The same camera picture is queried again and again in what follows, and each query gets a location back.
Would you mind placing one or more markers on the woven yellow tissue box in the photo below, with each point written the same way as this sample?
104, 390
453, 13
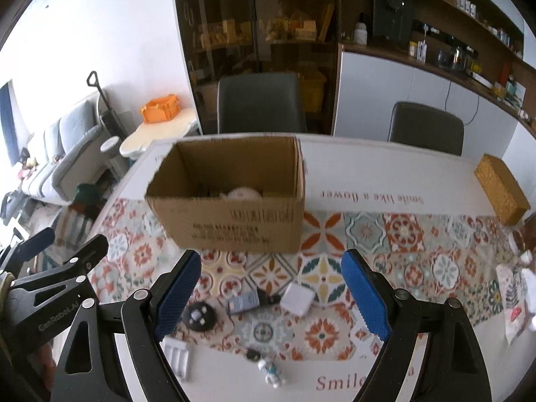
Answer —
500, 186

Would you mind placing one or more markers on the white blue carton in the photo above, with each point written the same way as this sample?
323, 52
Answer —
421, 49

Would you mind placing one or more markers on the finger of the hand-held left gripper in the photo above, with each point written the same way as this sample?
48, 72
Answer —
31, 245
73, 259

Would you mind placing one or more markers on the printed white bag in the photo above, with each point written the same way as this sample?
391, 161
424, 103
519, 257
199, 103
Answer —
513, 301

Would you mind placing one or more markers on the black round device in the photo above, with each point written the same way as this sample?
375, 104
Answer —
201, 317

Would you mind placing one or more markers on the dark glass cabinet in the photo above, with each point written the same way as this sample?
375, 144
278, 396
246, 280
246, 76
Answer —
255, 46

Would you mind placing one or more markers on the white sideboard cabinet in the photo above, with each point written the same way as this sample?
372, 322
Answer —
418, 92

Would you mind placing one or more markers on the white cube charger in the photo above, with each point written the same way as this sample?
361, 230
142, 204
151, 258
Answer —
297, 298

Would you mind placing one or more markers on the patterned floral tablecloth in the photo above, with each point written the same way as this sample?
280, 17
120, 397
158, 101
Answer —
377, 238

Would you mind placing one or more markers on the blue grey small box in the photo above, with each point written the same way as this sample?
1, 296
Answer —
243, 302

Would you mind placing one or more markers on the black water dispenser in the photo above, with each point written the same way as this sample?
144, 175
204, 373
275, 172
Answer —
391, 16

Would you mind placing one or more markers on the cream small table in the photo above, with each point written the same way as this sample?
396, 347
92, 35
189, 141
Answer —
155, 136

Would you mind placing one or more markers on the black power adapter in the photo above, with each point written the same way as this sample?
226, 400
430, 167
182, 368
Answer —
268, 298

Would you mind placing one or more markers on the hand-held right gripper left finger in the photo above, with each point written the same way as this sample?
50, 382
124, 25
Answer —
178, 297

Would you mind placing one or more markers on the orange plastic crate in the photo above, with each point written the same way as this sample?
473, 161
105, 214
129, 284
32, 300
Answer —
161, 109

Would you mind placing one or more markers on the small black round object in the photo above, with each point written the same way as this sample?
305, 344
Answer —
252, 355

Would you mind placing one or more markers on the white round object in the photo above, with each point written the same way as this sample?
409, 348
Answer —
243, 194

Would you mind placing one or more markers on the brown cardboard box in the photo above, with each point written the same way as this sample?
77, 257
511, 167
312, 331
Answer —
234, 222

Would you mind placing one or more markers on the brown white jar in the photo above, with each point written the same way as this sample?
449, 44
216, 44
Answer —
519, 240

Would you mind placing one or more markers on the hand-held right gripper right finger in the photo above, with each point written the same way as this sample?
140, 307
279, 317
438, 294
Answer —
364, 297

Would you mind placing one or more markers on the white plastic bottle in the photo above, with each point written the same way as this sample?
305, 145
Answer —
361, 33

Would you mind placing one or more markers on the grey dining chair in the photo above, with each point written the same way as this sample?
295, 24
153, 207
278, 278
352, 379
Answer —
427, 127
259, 102

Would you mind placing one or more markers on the grey sofa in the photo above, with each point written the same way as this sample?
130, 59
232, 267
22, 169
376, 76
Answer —
58, 150

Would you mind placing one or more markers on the yellow plastic crate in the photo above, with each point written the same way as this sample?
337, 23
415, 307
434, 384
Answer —
312, 90

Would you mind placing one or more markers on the black upright vacuum cleaner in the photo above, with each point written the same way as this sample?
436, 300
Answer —
106, 117

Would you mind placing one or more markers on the small white astronaut figure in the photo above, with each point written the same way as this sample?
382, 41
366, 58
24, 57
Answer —
272, 374

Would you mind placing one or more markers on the glass kettle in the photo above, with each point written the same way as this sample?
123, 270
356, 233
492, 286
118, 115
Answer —
456, 56

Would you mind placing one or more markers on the white battery pack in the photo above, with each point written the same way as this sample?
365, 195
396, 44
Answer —
178, 354

